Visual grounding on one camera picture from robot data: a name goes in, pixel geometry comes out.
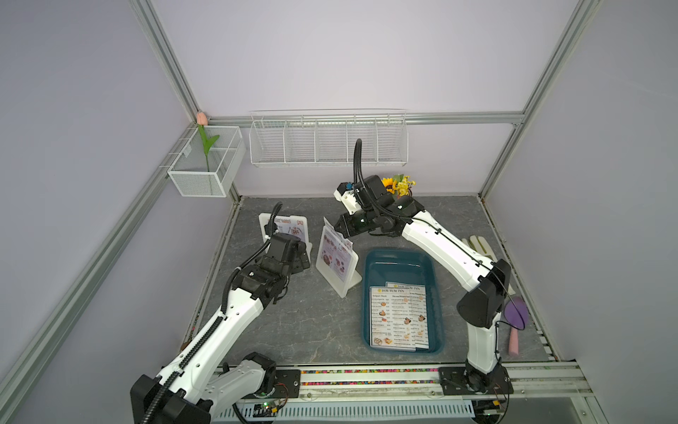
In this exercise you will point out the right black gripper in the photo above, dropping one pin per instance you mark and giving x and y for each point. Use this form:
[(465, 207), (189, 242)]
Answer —
[(345, 228)]

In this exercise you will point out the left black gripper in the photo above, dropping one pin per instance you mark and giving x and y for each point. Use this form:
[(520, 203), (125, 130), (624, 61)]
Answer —
[(300, 262)]

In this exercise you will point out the white menu holder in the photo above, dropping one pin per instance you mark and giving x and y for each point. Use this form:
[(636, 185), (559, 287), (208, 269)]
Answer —
[(336, 283), (263, 221)]

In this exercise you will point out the red special menu sheet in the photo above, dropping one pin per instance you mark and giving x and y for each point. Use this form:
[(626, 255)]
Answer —
[(335, 252)]

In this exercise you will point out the yellow food menu sheet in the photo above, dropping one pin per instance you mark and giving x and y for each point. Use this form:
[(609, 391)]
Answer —
[(389, 318), (418, 322)]

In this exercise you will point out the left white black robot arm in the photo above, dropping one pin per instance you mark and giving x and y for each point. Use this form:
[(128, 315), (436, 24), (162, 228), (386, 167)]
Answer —
[(187, 389)]

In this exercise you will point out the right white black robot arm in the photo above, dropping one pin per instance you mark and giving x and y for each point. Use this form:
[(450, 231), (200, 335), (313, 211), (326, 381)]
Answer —
[(369, 206)]

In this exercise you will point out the red menu in left holder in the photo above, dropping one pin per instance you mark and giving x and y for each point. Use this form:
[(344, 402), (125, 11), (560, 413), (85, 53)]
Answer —
[(292, 226)]

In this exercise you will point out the sunflower bouquet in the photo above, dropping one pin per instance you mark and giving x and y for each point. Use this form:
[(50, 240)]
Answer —
[(399, 185)]

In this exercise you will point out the teal plastic tray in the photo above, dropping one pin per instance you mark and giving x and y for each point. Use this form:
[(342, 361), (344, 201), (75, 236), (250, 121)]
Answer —
[(404, 267)]

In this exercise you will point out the beige work glove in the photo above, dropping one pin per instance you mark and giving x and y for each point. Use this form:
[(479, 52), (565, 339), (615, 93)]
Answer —
[(480, 245)]

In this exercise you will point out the pink artificial tulip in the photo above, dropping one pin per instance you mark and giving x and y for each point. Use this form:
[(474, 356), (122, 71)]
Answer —
[(207, 141)]

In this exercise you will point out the purple pink hair brush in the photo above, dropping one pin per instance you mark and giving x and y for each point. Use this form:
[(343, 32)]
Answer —
[(516, 314)]

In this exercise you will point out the white wire wall shelf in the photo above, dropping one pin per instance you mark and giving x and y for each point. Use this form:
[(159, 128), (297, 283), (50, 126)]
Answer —
[(327, 137)]

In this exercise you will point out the white mesh wall basket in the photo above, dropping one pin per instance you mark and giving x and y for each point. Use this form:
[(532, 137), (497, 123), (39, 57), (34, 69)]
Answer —
[(188, 170)]

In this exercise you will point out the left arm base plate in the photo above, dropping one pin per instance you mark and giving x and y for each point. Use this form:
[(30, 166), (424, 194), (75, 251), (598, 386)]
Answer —
[(285, 384)]

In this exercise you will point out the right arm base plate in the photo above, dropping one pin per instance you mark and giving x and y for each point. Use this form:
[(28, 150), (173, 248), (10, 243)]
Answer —
[(465, 380)]

